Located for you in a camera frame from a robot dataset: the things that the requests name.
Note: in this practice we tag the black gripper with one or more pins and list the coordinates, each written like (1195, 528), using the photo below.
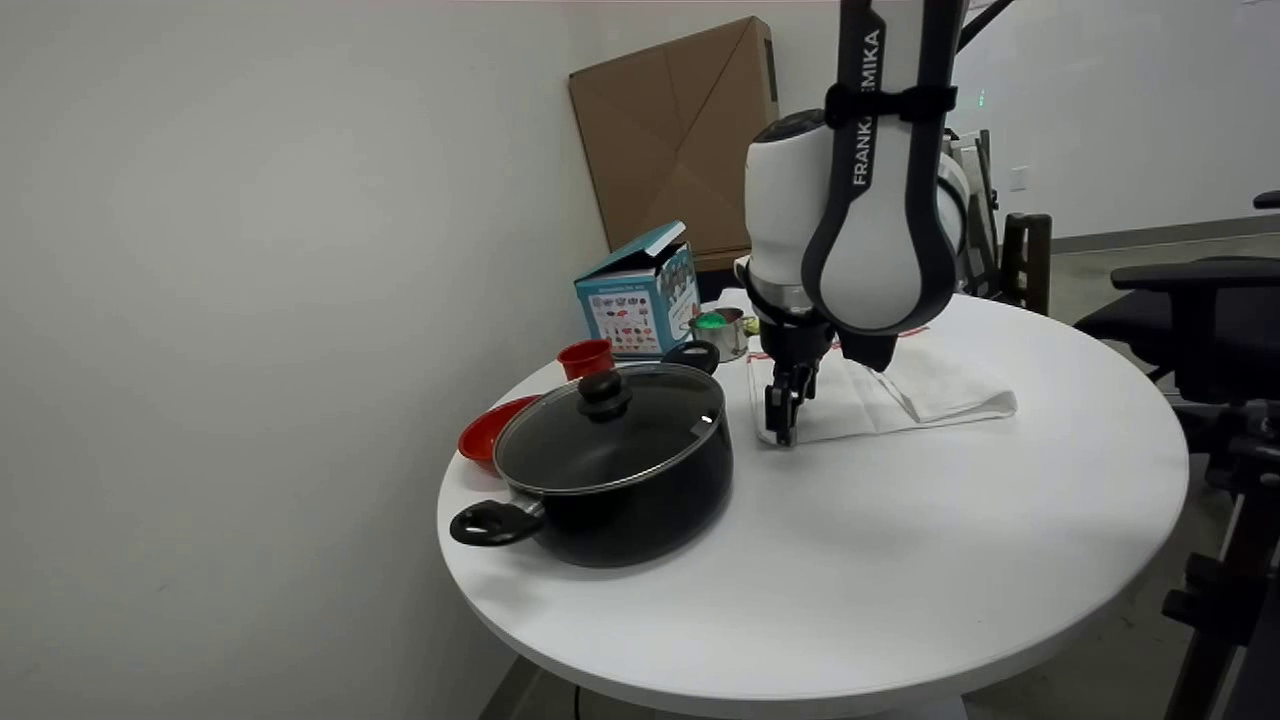
(790, 354)

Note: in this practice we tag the white cloth with red stripes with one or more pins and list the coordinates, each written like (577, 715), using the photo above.
(933, 394)

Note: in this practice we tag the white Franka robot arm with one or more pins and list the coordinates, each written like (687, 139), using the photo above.
(882, 224)

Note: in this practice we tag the white folded napkin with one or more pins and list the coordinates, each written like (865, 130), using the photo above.
(734, 299)

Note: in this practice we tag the black cooking pot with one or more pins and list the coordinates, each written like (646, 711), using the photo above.
(641, 513)

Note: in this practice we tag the blue printed cardboard box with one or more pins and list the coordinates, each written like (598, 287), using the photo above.
(641, 306)

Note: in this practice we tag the glass pot lid black knob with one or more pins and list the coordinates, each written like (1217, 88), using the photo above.
(601, 442)

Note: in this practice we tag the large brown cardboard box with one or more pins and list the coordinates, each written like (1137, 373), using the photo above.
(680, 132)

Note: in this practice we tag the red plate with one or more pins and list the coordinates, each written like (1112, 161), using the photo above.
(480, 433)

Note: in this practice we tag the black upright post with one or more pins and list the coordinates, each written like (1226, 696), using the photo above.
(1025, 261)

